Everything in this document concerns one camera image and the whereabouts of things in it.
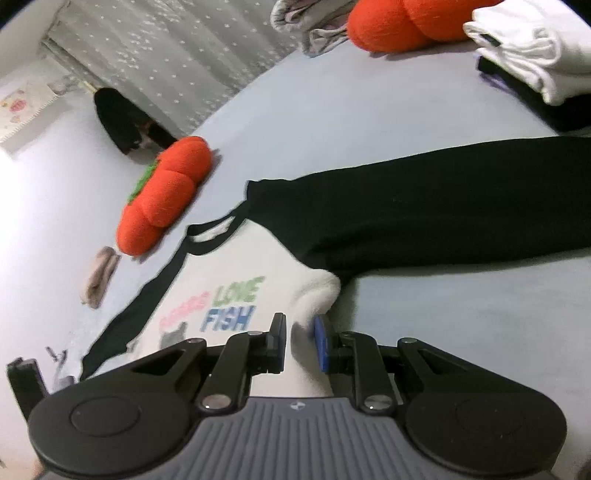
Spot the grey starred curtain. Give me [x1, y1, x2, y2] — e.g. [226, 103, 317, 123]
[41, 0, 305, 139]

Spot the black folded garment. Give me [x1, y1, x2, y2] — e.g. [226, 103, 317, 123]
[478, 55, 591, 136]

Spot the wall hanging with pink print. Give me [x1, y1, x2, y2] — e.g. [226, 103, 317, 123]
[0, 83, 52, 145]

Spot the cream and black sweater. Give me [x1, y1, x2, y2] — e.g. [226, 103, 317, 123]
[81, 136, 591, 400]

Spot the small orange pumpkin cushion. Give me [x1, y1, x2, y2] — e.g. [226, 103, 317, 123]
[346, 0, 504, 51]

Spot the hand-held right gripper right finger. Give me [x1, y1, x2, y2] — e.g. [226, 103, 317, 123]
[313, 315, 463, 415]

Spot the black hanging garment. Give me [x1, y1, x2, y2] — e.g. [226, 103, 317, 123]
[95, 88, 177, 156]

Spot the white folded garment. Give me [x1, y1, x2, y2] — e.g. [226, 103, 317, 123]
[464, 0, 591, 105]

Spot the large orange pumpkin cushion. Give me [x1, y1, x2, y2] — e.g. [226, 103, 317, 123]
[115, 136, 213, 257]

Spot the pink folded garment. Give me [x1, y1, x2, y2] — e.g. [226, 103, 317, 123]
[83, 247, 121, 309]

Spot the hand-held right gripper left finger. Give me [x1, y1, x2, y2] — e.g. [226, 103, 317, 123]
[130, 312, 289, 415]

